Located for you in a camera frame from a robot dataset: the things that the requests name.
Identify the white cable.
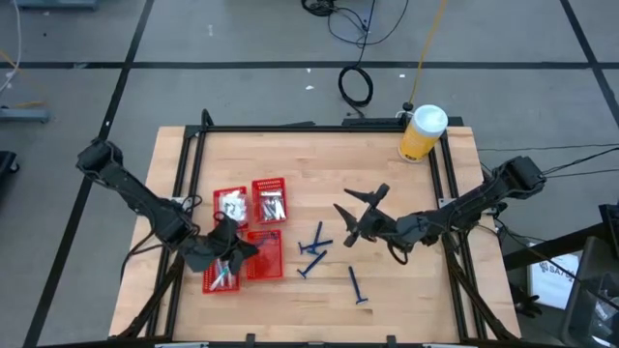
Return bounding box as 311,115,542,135
0,0,24,93

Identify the coiled black cable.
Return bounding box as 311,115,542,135
337,65,375,108

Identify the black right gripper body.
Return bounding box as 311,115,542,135
342,182,406,248

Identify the thin yellow cable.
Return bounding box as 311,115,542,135
0,47,48,110

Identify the black beam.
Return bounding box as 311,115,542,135
502,222,611,272

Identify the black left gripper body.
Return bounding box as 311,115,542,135
186,212,242,275

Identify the grey floor base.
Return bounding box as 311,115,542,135
0,106,51,125

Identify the red plastic basket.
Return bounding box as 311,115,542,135
213,186,251,233
200,235,242,295
251,177,290,226
246,228,285,282

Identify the yellow wipes canister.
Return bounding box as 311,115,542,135
398,103,450,164

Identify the black object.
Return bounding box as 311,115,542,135
0,150,20,178

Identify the black device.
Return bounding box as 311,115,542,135
598,202,619,243

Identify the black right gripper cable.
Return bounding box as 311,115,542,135
385,236,412,266

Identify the black cable bundle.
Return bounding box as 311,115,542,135
300,0,338,17

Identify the white printed sign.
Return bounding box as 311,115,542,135
526,250,580,310

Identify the thin black cable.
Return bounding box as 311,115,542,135
477,142,619,153
327,0,412,67

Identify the black aluminium table frame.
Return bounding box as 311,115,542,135
108,108,523,348

